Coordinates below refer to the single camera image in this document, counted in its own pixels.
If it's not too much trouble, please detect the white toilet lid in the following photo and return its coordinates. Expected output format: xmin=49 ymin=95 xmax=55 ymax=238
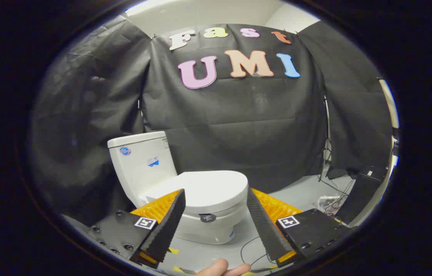
xmin=139 ymin=170 xmax=249 ymax=223

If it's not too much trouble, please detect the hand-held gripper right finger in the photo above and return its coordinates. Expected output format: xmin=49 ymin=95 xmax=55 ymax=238
xmin=246 ymin=187 xmax=354 ymax=269

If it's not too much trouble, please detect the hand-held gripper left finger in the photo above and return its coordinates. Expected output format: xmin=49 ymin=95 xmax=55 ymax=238
xmin=85 ymin=188 xmax=186 ymax=269

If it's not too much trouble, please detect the white toilet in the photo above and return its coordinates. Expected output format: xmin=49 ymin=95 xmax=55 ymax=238
xmin=107 ymin=131 xmax=249 ymax=245

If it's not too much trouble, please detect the black backdrop cloth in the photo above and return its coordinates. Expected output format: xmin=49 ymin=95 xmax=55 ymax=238
xmin=28 ymin=15 xmax=393 ymax=227

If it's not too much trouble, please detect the black box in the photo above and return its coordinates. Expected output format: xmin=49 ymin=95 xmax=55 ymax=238
xmin=336 ymin=166 xmax=388 ymax=225

